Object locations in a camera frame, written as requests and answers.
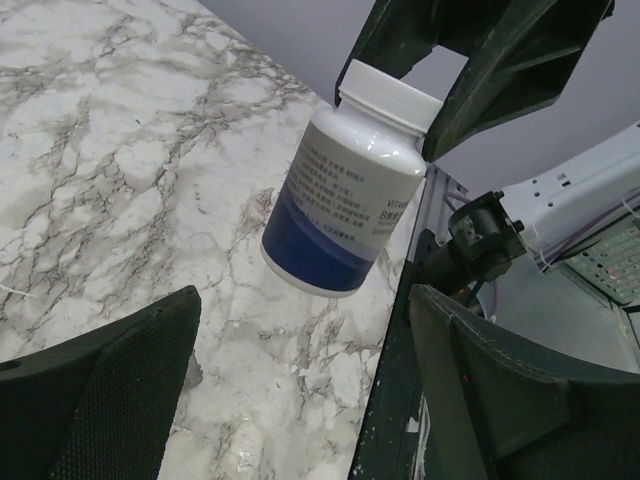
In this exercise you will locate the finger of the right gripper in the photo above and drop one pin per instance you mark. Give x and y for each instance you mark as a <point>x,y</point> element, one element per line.
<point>405,40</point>
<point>519,58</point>

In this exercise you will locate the aluminium frame rail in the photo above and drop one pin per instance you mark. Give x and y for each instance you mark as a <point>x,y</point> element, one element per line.
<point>439,196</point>

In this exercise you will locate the white pill bottle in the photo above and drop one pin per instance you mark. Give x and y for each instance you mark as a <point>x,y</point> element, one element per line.
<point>355,171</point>

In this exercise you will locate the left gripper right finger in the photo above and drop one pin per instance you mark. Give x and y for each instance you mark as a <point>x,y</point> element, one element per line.
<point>504,407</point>

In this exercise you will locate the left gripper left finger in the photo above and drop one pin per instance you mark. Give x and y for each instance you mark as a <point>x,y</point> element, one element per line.
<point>100,405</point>

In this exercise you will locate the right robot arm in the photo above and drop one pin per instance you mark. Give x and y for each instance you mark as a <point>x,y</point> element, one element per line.
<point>540,217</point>

